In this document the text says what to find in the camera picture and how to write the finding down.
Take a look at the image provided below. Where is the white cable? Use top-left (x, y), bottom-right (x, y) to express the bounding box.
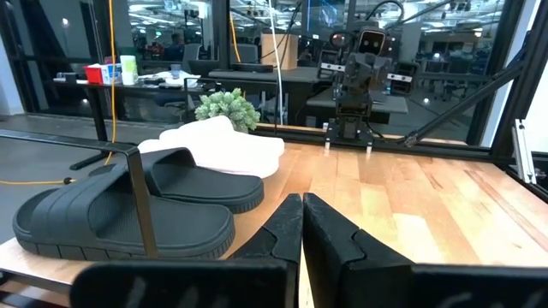
top-left (266, 0), bottom-right (285, 126)

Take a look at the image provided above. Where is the red box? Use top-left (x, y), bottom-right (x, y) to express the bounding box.
top-left (82, 63), bottom-right (106, 86)

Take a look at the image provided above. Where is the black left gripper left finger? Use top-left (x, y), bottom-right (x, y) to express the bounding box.
top-left (232, 192), bottom-right (305, 264)

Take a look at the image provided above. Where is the person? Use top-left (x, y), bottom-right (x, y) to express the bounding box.
top-left (162, 33), bottom-right (186, 62)

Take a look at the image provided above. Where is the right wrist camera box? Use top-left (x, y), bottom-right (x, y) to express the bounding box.
top-left (356, 28), bottom-right (388, 56)

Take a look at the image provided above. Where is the white and green canister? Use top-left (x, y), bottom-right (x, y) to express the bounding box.
top-left (119, 54), bottom-right (140, 86)

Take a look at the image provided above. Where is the silver metal bracket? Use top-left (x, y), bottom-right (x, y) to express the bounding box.
top-left (511, 119), bottom-right (537, 186)

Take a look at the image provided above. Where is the black rubber slide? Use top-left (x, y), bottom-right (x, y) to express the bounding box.
top-left (12, 164), bottom-right (236, 261)
top-left (88, 147), bottom-right (265, 215)

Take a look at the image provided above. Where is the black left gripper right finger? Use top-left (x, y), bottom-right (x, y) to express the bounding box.
top-left (302, 192), bottom-right (415, 308)

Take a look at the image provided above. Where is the cardboard box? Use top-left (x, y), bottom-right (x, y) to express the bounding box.
top-left (260, 33), bottom-right (300, 71)

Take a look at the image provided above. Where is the wooden shelf with black frame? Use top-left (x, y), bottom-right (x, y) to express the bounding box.
top-left (0, 76), bottom-right (309, 308)

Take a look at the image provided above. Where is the white and blue box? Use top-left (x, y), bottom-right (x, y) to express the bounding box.
top-left (102, 62), bottom-right (124, 85)

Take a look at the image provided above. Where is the yellow cable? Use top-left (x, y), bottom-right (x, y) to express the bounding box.
top-left (0, 0), bottom-right (119, 187)

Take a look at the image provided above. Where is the black office table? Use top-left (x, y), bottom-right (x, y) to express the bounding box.
top-left (53, 73), bottom-right (224, 143)

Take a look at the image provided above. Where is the round green succulent plant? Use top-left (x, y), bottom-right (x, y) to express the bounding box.
top-left (194, 88), bottom-right (262, 134)

